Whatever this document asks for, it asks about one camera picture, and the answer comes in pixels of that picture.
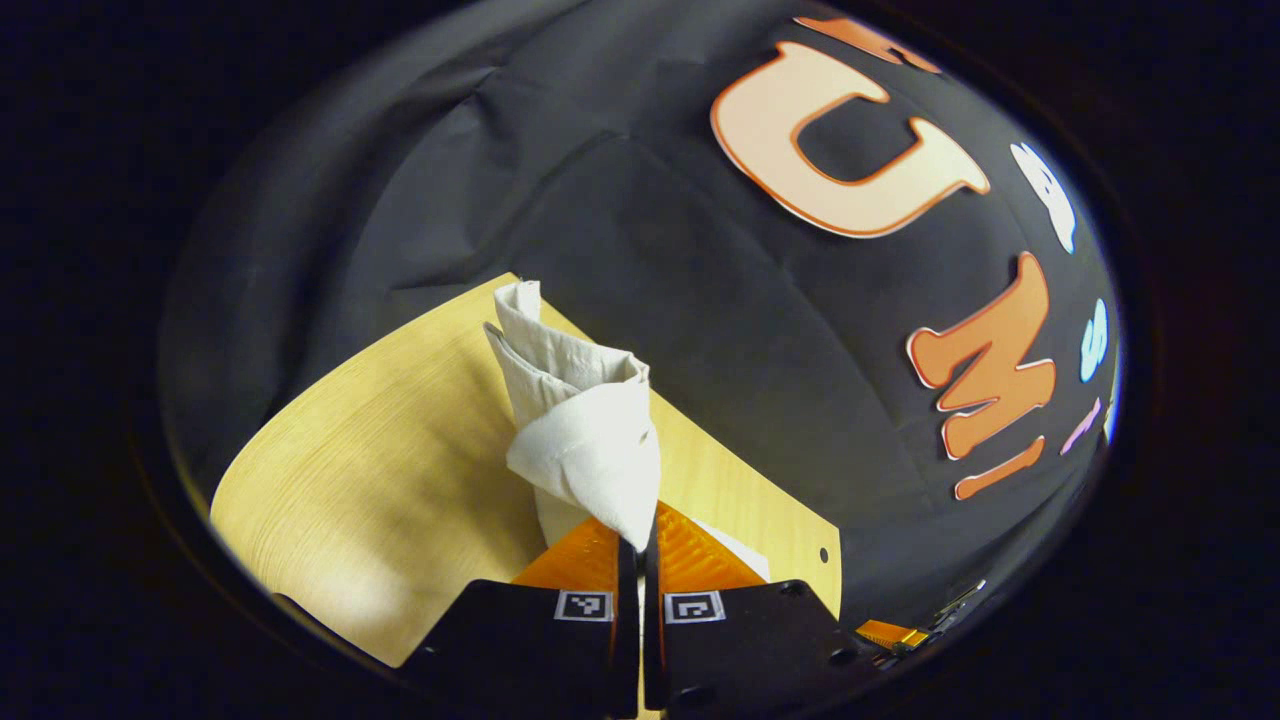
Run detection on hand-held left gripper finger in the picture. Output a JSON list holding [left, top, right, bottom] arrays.
[[642, 500, 882, 717], [400, 515, 642, 720]]

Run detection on white jeans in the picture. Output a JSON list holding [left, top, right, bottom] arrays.
[[483, 280, 773, 583]]

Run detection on black backdrop cloth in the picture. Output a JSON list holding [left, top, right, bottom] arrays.
[[160, 0, 1121, 641]]

